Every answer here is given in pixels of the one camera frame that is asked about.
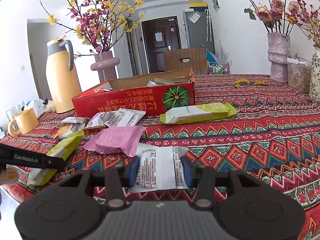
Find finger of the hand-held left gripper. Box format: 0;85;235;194
0;143;66;169

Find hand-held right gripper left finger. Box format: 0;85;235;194
54;156;141;209

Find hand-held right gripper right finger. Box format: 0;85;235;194
180;156;262;211

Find white text print snack packet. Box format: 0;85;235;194
104;108;146;128
128;143;189;193
60;116;87;125
85;112;118;128

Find green snack packet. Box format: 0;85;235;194
27;130;85;186
159;102;238;125

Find pink snack packet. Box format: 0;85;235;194
83;125;148;157

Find white and orange snack packet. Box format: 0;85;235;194
53;123;86;139

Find red cardboard box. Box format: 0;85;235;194
71;68;196;119

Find yellow mug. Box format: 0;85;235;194
7;107;39;137

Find white plastic bag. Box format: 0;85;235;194
23;99;47;118

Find clear drinking glass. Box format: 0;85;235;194
5;103;23;131

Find yellow thermos jug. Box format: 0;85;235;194
45;35;82;114

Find fallen yellow flowers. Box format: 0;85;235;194
232;78;268;88

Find storage trolley with bottles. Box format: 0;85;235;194
208;62;229;75

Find wooden chair back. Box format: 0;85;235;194
162;47;209;76

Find smooth pink vase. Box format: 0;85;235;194
90;50;121;83

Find white feather decoration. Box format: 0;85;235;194
215;41;229;64

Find dark entrance door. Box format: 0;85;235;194
141;16;182;74

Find grey refrigerator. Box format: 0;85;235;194
183;8;216;49

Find clear lidded food container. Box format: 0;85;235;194
287;57;313;94

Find textured pink vase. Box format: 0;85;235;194
267;32;292;84

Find white umbrella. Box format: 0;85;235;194
204;8;213;42

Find floral patterned vase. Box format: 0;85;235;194
309;46;320;103

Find pink and yellow blossom branches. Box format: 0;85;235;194
40;0;146;56

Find dried rose bouquet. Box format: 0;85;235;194
228;0;320;48

